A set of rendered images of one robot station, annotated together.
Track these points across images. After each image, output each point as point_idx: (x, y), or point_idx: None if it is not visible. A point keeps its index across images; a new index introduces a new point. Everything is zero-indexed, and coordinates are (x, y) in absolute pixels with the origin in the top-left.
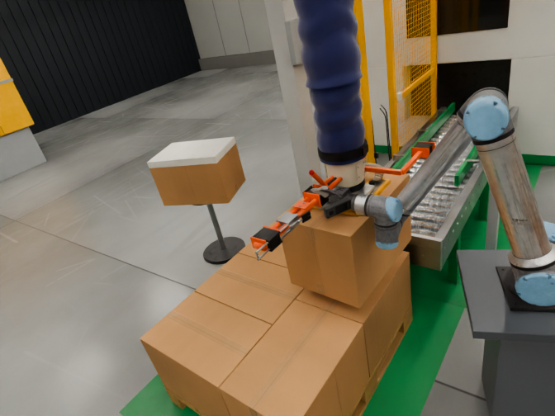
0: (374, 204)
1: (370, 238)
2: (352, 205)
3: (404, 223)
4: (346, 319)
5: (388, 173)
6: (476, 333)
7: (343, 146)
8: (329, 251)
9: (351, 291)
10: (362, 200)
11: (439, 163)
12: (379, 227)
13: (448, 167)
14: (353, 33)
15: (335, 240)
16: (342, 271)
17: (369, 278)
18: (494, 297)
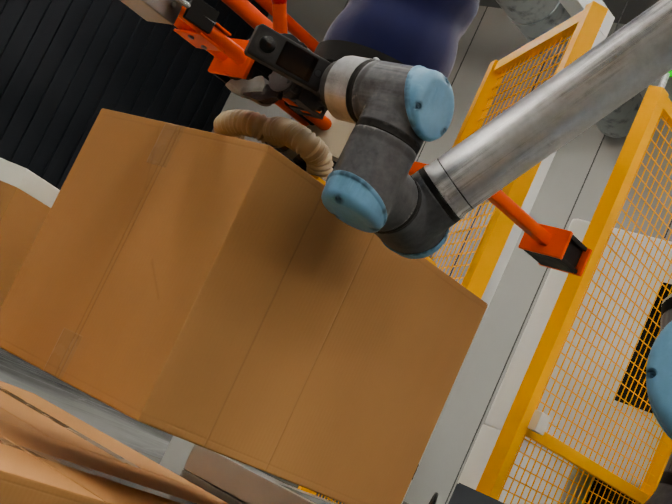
0: (387, 64)
1: (305, 263)
2: (327, 70)
3: (403, 421)
4: (65, 476)
5: None
6: (460, 497)
7: (385, 35)
8: (181, 200)
9: (153, 349)
10: (362, 58)
11: (594, 63)
12: (363, 124)
13: (610, 91)
14: None
15: (221, 161)
16: (174, 269)
17: (225, 381)
18: None
